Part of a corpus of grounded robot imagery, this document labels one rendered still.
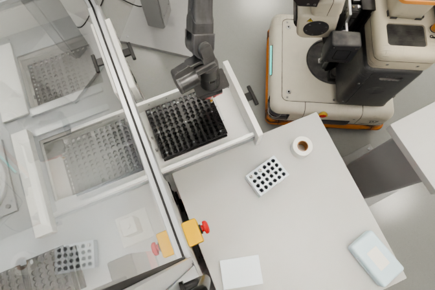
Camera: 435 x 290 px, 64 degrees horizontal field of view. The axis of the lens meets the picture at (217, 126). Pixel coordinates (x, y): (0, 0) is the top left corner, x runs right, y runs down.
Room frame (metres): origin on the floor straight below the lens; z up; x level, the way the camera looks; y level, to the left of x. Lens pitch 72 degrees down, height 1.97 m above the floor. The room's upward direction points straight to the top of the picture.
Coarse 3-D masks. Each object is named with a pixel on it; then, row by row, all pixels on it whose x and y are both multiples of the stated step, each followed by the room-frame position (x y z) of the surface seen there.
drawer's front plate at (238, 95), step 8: (224, 64) 0.57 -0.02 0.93; (232, 72) 0.54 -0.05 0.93; (232, 80) 0.51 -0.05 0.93; (232, 88) 0.50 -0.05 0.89; (240, 88) 0.48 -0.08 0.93; (240, 96) 0.45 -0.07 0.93; (240, 104) 0.44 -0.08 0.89; (248, 104) 0.42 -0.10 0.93; (240, 112) 0.43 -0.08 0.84; (248, 112) 0.40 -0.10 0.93; (248, 120) 0.38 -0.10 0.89; (256, 120) 0.37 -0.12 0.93; (248, 128) 0.37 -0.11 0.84; (256, 128) 0.34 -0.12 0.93; (256, 136) 0.32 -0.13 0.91; (256, 144) 0.32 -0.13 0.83
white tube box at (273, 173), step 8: (272, 160) 0.28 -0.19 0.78; (256, 168) 0.24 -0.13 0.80; (264, 168) 0.25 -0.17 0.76; (272, 168) 0.25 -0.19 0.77; (280, 168) 0.24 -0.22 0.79; (248, 176) 0.21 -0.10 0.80; (256, 176) 0.21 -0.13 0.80; (264, 176) 0.22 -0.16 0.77; (272, 176) 0.22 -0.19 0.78; (280, 176) 0.22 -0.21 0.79; (256, 184) 0.19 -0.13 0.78; (264, 184) 0.19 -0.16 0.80; (272, 184) 0.19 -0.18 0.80; (256, 192) 0.16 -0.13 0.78; (264, 192) 0.16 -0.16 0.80
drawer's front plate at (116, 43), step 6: (108, 24) 0.73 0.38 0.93; (114, 30) 0.71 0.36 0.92; (114, 36) 0.68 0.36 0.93; (114, 42) 0.65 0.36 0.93; (120, 48) 0.63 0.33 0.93; (120, 54) 0.61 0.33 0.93; (120, 60) 0.58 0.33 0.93; (126, 66) 0.56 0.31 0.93; (126, 72) 0.54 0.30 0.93; (132, 78) 0.52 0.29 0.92; (132, 84) 0.50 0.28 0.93; (132, 90) 0.48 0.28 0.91; (138, 90) 0.52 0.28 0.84; (138, 96) 0.49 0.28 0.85
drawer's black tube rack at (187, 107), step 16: (192, 96) 0.46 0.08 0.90; (160, 112) 0.42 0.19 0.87; (176, 112) 0.41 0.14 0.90; (192, 112) 0.42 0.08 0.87; (208, 112) 0.41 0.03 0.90; (160, 128) 0.36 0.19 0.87; (176, 128) 0.35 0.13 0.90; (192, 128) 0.35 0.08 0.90; (208, 128) 0.35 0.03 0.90; (160, 144) 0.31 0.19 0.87; (176, 144) 0.30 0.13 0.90; (192, 144) 0.31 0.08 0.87
